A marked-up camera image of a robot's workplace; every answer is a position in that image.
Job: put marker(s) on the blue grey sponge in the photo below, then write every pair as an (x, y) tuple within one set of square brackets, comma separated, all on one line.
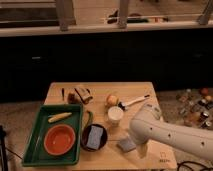
[(94, 137)]

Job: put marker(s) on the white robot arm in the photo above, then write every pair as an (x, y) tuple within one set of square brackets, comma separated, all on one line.
[(146, 125)]

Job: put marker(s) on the yellow corn cob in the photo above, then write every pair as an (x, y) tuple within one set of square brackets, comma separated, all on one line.
[(58, 117)]

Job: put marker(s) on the white cup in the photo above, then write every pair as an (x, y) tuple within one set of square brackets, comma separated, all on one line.
[(115, 115)]

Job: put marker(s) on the white handled brush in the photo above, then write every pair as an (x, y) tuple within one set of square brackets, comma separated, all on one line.
[(125, 105)]

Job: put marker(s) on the small dark pen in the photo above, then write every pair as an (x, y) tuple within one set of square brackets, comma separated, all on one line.
[(63, 94)]

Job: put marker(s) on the brown toy object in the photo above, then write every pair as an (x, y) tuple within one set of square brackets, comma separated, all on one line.
[(79, 94)]

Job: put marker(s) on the wooden railing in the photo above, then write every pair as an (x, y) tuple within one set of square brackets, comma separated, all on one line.
[(55, 17)]

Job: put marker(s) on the orange bowl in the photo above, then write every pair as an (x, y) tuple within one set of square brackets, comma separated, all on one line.
[(59, 139)]

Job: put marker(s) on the pile of floor items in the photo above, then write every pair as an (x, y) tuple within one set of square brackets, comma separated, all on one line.
[(196, 111)]

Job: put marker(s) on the green plastic tray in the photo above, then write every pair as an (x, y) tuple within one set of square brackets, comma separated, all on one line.
[(35, 154)]

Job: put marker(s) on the yellow onion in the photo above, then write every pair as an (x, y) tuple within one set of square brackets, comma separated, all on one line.
[(111, 100)]

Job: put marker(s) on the dark round bowl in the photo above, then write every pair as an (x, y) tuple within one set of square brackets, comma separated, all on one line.
[(84, 138)]

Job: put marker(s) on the green curved vegetable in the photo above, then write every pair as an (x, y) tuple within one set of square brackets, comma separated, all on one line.
[(90, 118)]

